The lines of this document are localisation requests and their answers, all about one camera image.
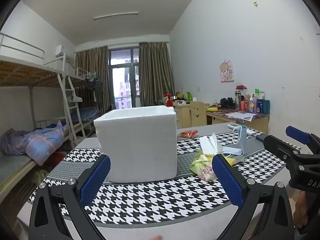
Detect houndstooth table mat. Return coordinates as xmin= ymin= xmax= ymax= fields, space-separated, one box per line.
xmin=27 ymin=129 xmax=300 ymax=226

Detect blue plaid bedding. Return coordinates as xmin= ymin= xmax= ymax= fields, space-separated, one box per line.
xmin=71 ymin=107 xmax=99 ymax=121

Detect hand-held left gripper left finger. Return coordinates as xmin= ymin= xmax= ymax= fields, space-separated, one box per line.
xmin=29 ymin=154 xmax=112 ymax=240

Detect white remote control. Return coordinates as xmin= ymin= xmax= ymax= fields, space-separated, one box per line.
xmin=227 ymin=123 xmax=263 ymax=137

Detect ceiling tube light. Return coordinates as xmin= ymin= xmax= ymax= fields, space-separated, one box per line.
xmin=94 ymin=12 xmax=138 ymax=21

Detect printed paper sheets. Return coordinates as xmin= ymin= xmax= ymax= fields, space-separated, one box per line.
xmin=226 ymin=111 xmax=257 ymax=122

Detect brown curtain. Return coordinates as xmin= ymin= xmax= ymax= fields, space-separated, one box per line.
xmin=75 ymin=46 xmax=113 ymax=115
xmin=139 ymin=42 xmax=175 ymax=107

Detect black headphones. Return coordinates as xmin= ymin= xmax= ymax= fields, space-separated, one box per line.
xmin=220 ymin=97 xmax=236 ymax=109

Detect wooden desk with patterned cover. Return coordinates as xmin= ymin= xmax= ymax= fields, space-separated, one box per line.
xmin=206 ymin=109 xmax=270 ymax=135

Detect wooden chair with smile cutout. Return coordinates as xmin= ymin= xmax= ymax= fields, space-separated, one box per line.
xmin=189 ymin=101 xmax=208 ymax=128

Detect white air conditioner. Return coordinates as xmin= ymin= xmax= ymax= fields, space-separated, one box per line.
xmin=55 ymin=45 xmax=75 ymax=61

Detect white lotion bottle red pump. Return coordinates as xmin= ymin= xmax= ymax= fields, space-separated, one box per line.
xmin=163 ymin=93 xmax=175 ymax=108

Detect blue face mask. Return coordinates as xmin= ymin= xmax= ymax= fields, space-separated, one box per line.
xmin=232 ymin=126 xmax=248 ymax=157

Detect red snack packet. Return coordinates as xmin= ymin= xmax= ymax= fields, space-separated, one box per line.
xmin=178 ymin=129 xmax=199 ymax=139

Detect grey metal bunk bed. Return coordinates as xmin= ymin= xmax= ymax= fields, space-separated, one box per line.
xmin=65 ymin=52 xmax=100 ymax=135
xmin=0 ymin=32 xmax=87 ymax=205

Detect cartoon wall poster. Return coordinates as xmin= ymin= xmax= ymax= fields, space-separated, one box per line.
xmin=219 ymin=60 xmax=234 ymax=82

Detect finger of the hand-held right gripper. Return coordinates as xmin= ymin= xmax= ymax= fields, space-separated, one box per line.
xmin=286 ymin=126 xmax=320 ymax=155
xmin=263 ymin=134 xmax=303 ymax=170

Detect cluster of toiletry bottles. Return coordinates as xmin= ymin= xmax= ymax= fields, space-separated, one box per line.
xmin=234 ymin=84 xmax=271 ymax=115

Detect blue plaid blanket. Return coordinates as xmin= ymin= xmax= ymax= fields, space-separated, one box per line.
xmin=0 ymin=121 xmax=70 ymax=166

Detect dark hanging clothes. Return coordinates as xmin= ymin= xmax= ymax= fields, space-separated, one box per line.
xmin=85 ymin=76 xmax=101 ymax=100

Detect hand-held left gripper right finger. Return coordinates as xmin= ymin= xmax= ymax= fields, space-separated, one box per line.
xmin=211 ymin=154 xmax=295 ymax=240

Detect white foam box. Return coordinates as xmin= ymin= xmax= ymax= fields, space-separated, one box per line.
xmin=94 ymin=105 xmax=178 ymax=183

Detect glass balcony door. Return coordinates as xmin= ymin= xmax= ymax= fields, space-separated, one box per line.
xmin=108 ymin=47 xmax=140 ymax=110

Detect tissue pack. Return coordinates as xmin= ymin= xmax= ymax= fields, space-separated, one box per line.
xmin=199 ymin=132 xmax=224 ymax=155

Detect person's right hand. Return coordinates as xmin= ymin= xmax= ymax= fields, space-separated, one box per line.
xmin=293 ymin=192 xmax=309 ymax=228

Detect yellow-green snack bag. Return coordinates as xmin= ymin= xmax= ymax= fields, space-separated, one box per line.
xmin=190 ymin=150 xmax=217 ymax=182

